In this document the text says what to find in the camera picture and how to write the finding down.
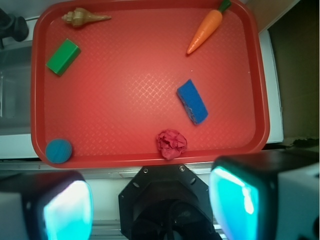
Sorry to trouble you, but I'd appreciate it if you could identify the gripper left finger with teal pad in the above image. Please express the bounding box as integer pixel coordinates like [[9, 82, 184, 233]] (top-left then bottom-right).
[[0, 171, 94, 240]]

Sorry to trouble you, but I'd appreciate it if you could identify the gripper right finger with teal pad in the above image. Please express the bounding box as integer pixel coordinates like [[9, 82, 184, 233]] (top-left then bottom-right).
[[208, 149, 320, 240]]

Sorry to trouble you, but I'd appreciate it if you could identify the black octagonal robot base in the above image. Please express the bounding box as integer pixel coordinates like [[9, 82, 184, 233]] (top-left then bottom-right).
[[118, 164, 222, 240]]

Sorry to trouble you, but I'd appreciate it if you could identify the blue sponge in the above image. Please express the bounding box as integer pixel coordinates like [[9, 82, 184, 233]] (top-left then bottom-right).
[[177, 79, 209, 125]]

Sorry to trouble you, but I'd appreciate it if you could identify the blue round disc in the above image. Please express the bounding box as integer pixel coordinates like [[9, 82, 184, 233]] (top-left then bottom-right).
[[45, 138, 73, 164]]

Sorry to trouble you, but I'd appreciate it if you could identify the crumpled red paper ball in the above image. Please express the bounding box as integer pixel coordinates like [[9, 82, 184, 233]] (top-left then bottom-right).
[[156, 129, 188, 161]]

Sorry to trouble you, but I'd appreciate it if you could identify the red plastic tray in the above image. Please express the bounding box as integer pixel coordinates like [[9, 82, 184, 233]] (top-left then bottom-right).
[[31, 0, 270, 169]]

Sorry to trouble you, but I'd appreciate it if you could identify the green rectangular block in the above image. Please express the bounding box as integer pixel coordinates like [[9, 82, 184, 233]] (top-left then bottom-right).
[[46, 38, 81, 76]]

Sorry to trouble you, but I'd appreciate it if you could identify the black knob fixture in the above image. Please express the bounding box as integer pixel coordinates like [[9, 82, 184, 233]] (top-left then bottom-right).
[[0, 8, 29, 50]]

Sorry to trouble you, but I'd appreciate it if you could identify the orange toy carrot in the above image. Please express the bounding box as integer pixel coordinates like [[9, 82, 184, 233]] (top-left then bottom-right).
[[186, 0, 232, 55]]

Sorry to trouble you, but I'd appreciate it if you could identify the tan conch seashell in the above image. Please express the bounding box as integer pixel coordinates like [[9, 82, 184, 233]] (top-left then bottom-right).
[[61, 7, 112, 28]]

